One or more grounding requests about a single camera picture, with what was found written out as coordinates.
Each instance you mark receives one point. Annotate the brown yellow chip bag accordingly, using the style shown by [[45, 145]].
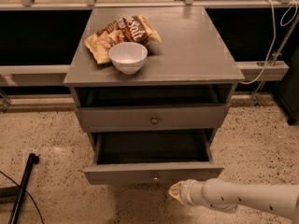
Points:
[[127, 29]]

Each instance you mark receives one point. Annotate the dark cabinet at right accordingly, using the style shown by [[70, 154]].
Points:
[[287, 90]]

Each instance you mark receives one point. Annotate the metal railing frame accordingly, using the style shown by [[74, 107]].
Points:
[[39, 38]]

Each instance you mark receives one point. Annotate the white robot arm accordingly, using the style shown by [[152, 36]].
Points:
[[218, 195]]

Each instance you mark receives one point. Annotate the grey wooden drawer cabinet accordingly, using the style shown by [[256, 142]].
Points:
[[191, 66]]

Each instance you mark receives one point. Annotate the black tripod stand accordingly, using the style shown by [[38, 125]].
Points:
[[15, 194]]

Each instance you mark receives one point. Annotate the grey drawer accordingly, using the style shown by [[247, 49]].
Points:
[[150, 117], [151, 157]]

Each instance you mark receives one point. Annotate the yellow foam padded gripper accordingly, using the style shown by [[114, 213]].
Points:
[[187, 192]]

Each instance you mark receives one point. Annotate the white ceramic bowl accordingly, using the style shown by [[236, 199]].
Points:
[[128, 57]]

